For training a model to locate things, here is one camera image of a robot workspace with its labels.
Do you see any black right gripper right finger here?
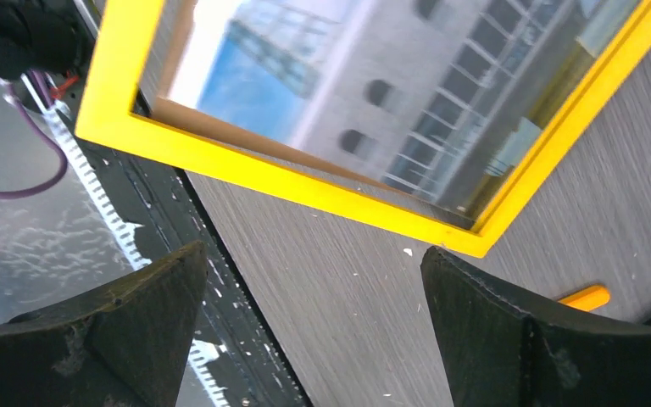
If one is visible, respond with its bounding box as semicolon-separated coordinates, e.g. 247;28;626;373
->
420;247;651;406

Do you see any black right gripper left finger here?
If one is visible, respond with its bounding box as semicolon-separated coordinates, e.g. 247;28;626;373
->
0;262;192;406

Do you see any brown frame backing board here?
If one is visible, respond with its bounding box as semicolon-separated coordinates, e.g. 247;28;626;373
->
152;1;487;228

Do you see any yellow picture frame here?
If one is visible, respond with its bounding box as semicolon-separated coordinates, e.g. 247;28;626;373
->
75;1;651;258

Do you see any orange handled screwdriver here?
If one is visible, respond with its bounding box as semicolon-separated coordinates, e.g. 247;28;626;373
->
559;284;611;312

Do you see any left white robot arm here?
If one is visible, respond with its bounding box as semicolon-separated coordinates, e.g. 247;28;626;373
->
0;1;96;81

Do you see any building and sky photo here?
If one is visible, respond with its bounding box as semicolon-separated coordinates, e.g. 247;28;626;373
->
153;1;636;226

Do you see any white slotted cable duct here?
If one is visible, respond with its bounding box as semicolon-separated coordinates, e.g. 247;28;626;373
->
20;73;229;406

